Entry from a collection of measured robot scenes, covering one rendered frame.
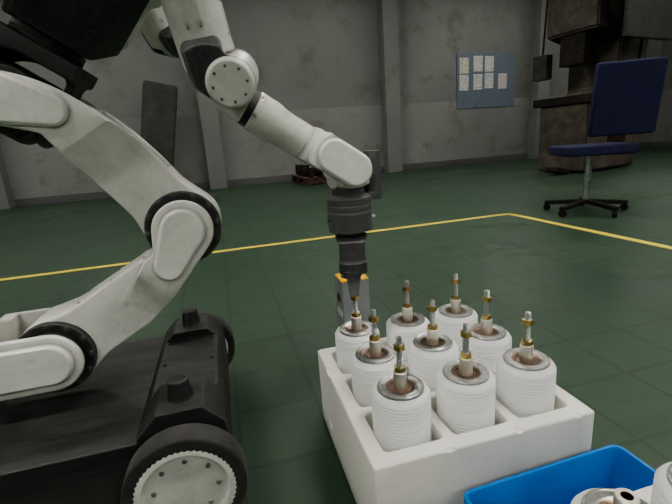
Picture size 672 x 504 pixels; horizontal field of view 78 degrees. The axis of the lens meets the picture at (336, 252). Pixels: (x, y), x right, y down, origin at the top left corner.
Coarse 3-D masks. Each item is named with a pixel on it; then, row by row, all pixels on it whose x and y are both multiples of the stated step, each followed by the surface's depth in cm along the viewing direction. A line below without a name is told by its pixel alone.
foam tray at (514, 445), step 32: (320, 352) 96; (352, 416) 72; (512, 416) 69; (544, 416) 69; (576, 416) 69; (352, 448) 73; (416, 448) 64; (448, 448) 64; (480, 448) 65; (512, 448) 66; (544, 448) 68; (576, 448) 70; (352, 480) 77; (384, 480) 61; (416, 480) 63; (448, 480) 64; (480, 480) 66
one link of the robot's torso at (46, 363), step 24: (24, 312) 90; (0, 336) 82; (48, 336) 77; (0, 360) 74; (24, 360) 75; (48, 360) 76; (72, 360) 78; (0, 384) 75; (24, 384) 76; (48, 384) 77
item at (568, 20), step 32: (576, 0) 539; (608, 0) 507; (640, 0) 499; (544, 32) 597; (576, 32) 551; (608, 32) 539; (640, 32) 511; (544, 64) 599; (576, 64) 563; (576, 96) 553; (544, 128) 605; (576, 128) 564; (544, 160) 614; (576, 160) 572; (608, 160) 587
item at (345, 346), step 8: (336, 336) 89; (344, 336) 87; (368, 336) 86; (336, 344) 89; (344, 344) 86; (352, 344) 86; (360, 344) 86; (336, 352) 90; (344, 352) 87; (352, 352) 86; (344, 360) 88; (344, 368) 88
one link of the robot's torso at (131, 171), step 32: (0, 96) 67; (32, 96) 68; (64, 96) 70; (32, 128) 70; (64, 128) 71; (96, 128) 72; (128, 128) 84; (96, 160) 75; (128, 160) 77; (160, 160) 79; (128, 192) 78; (160, 192) 80; (192, 192) 80
